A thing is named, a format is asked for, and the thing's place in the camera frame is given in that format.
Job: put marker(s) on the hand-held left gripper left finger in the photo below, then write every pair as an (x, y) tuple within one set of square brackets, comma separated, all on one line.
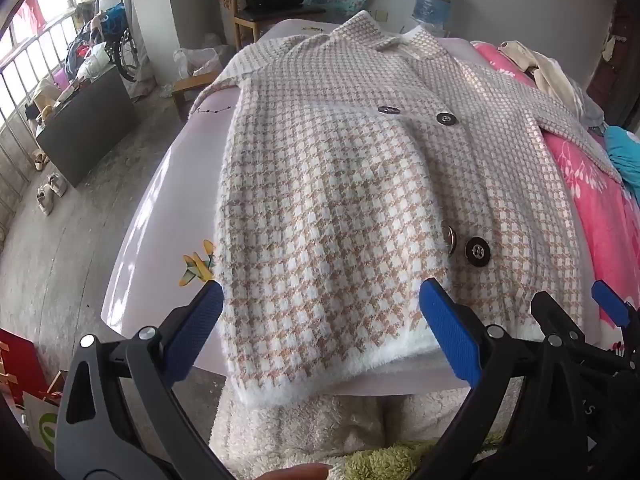
[(195, 330)]

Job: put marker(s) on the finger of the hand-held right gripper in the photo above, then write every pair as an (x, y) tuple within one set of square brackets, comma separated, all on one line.
[(610, 302), (550, 312)]

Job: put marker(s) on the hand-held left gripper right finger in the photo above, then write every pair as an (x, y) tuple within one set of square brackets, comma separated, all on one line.
[(450, 330)]

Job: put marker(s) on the beige white houndstooth coat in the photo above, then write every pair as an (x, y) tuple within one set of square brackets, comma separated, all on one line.
[(350, 185)]

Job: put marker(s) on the beige clothes pile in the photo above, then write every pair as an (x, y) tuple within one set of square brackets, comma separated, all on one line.
[(545, 72)]

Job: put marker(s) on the person's left hand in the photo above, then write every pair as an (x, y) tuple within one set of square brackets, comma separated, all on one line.
[(300, 473)]

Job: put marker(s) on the pink floral blanket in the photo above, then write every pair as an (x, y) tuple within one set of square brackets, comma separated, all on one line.
[(590, 200)]

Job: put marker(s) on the white fluffy robe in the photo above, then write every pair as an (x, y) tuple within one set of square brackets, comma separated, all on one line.
[(300, 425)]

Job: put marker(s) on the green fluffy garment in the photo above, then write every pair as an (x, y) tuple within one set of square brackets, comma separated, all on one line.
[(380, 465)]

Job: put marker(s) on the red box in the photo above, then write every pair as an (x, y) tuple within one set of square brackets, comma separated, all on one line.
[(20, 360)]

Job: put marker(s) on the white green paper bag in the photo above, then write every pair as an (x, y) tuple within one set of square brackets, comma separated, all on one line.
[(42, 425)]

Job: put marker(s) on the dark cabinet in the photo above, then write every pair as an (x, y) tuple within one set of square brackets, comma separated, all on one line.
[(85, 130)]

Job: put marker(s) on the low wooden stool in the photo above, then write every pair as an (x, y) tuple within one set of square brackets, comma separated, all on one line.
[(192, 85)]

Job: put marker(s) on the clear plastic bag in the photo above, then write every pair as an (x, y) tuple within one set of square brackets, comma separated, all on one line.
[(200, 60)]

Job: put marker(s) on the bicycle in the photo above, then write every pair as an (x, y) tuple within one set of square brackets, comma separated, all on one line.
[(127, 50)]

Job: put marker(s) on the metal window railing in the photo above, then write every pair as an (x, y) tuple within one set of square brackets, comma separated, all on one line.
[(20, 90)]

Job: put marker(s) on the wooden chair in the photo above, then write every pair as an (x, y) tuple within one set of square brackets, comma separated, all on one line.
[(245, 22)]

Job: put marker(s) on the red hanging garment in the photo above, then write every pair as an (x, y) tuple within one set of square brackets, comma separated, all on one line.
[(35, 5)]

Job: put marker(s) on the wall socket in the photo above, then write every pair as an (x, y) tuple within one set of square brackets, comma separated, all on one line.
[(382, 16)]

